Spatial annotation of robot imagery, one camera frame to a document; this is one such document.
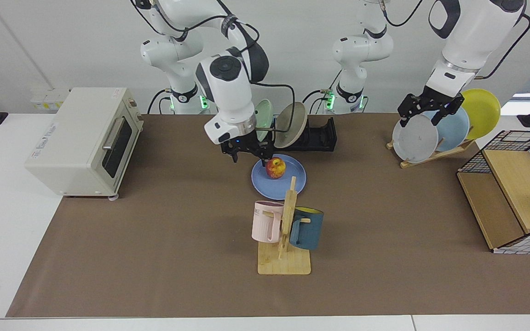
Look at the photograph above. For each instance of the white wall socket box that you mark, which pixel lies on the white wall socket box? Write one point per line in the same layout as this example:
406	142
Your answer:
46	99

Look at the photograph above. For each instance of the red yellow apple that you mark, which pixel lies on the red yellow apple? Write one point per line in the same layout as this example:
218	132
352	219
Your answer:
275	168

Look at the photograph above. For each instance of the wooden plate rack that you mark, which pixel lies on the wooden plate rack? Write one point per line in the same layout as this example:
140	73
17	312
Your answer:
426	157

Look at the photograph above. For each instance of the brown table cloth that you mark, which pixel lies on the brown table cloth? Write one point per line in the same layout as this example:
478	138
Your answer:
154	257

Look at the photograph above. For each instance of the pale green plate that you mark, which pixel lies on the pale green plate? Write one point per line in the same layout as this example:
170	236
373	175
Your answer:
265	119

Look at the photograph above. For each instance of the beige plate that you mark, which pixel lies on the beige plate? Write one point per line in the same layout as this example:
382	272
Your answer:
290	125

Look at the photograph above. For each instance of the dark blue mug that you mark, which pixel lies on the dark blue mug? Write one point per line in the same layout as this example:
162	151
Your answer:
308	230

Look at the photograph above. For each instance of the pale toaster oven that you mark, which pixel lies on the pale toaster oven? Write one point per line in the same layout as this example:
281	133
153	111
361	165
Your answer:
72	142

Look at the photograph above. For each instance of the yellow plate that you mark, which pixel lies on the yellow plate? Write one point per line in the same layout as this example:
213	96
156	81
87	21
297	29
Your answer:
483	115

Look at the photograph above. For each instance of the wooden cup stand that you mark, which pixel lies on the wooden cup stand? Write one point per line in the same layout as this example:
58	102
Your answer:
288	264

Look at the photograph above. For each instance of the black dish rack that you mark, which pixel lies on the black dish rack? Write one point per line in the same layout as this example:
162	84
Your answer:
320	138

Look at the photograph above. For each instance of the pink mug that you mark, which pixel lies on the pink mug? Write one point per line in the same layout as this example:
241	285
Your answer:
265	223

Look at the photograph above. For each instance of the light blue plate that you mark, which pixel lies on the light blue plate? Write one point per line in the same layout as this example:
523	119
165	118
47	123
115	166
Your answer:
453	133

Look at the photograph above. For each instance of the grey plate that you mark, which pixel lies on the grey plate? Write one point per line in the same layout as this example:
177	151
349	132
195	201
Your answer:
414	140

